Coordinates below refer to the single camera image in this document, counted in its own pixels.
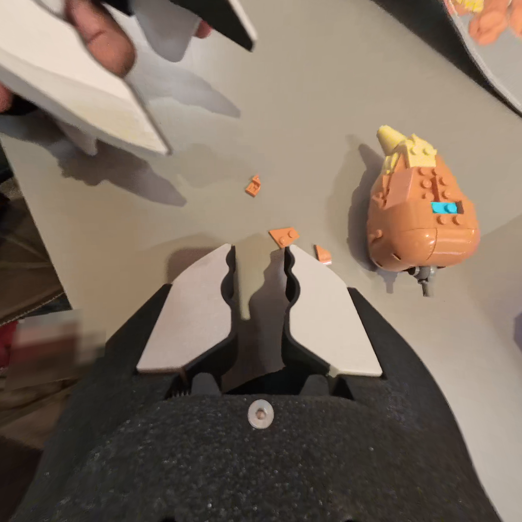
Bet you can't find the orange brick claw model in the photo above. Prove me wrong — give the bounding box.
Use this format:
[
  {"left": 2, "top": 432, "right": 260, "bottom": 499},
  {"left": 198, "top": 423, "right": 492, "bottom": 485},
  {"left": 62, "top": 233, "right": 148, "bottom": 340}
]
[{"left": 366, "top": 125, "right": 481, "bottom": 297}]

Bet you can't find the grey desk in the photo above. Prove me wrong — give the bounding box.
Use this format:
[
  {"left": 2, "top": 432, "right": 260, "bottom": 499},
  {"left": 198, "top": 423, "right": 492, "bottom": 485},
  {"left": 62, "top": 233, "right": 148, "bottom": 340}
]
[{"left": 0, "top": 0, "right": 522, "bottom": 502}]

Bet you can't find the grey instruction booklet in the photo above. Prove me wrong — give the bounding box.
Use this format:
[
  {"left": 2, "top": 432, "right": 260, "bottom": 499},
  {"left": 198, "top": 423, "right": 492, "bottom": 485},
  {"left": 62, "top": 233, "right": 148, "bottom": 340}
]
[{"left": 442, "top": 0, "right": 522, "bottom": 115}]

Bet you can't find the person's left hand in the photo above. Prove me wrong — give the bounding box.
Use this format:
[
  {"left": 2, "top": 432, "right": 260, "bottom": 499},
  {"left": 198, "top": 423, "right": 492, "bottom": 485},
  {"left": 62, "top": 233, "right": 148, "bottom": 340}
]
[{"left": 65, "top": 0, "right": 137, "bottom": 78}]

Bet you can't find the orange wedge plate brick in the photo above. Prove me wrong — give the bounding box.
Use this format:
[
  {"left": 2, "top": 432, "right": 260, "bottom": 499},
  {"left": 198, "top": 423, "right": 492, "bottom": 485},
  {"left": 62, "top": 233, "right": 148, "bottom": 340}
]
[{"left": 268, "top": 227, "right": 300, "bottom": 248}]

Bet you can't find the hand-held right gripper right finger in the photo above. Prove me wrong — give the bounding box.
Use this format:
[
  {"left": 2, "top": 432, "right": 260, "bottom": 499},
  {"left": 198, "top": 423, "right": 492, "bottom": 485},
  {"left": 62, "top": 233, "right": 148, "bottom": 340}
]
[{"left": 282, "top": 244, "right": 384, "bottom": 377}]

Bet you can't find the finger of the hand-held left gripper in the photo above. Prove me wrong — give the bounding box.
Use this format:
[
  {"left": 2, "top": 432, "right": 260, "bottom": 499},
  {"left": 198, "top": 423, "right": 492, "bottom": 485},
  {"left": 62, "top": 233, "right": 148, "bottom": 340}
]
[
  {"left": 0, "top": 0, "right": 172, "bottom": 156},
  {"left": 169, "top": 0, "right": 259, "bottom": 52}
]

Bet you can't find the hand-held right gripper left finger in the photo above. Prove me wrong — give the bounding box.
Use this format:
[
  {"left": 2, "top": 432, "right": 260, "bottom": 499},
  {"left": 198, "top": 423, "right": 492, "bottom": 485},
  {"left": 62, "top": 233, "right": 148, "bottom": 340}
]
[{"left": 136, "top": 243, "right": 239, "bottom": 374}]

